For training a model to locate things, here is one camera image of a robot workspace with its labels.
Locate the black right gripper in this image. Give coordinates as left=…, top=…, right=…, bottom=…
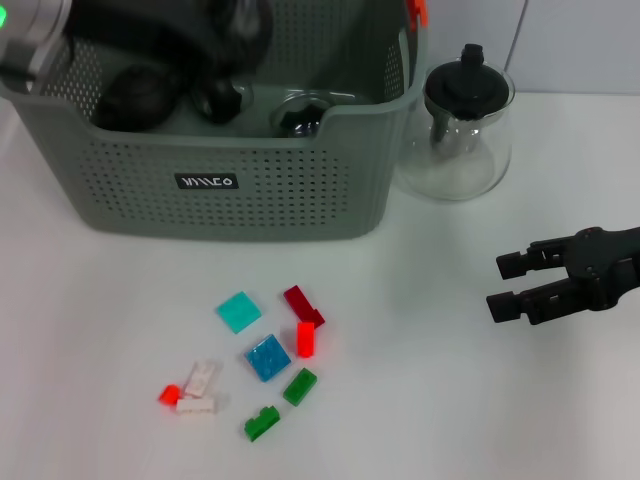
left=485, top=225, right=640, bottom=327

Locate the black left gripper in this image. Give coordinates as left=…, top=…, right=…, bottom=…
left=71, top=0, right=222, bottom=67

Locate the grey perforated storage bin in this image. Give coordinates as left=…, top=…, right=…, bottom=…
left=0, top=0, right=431, bottom=245

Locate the dark clay teapot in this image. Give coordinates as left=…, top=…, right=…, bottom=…
left=94, top=64, right=184, bottom=134

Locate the glass teapot black lid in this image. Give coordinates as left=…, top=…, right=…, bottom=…
left=394, top=43, right=515, bottom=203

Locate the tall orange-red toy brick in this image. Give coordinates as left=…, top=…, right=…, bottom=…
left=296, top=321, right=317, bottom=359

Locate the dark red toy brick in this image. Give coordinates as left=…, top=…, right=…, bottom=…
left=283, top=285, right=327, bottom=329

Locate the green flat toy brick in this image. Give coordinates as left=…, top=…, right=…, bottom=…
left=282, top=368, right=319, bottom=406

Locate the blue square toy brick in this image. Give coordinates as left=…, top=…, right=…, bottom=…
left=243, top=333, right=293, bottom=385

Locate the teal square toy brick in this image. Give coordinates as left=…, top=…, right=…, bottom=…
left=215, top=290, right=262, bottom=335

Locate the green stepped toy brick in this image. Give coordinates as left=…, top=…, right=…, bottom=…
left=243, top=404, right=281, bottom=444

